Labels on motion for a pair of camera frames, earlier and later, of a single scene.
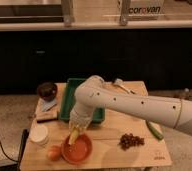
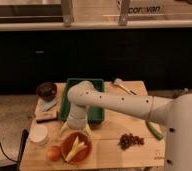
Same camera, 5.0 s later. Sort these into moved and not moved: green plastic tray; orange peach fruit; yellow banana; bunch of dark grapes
Moved: yellow banana
Not moved: orange peach fruit; green plastic tray; bunch of dark grapes
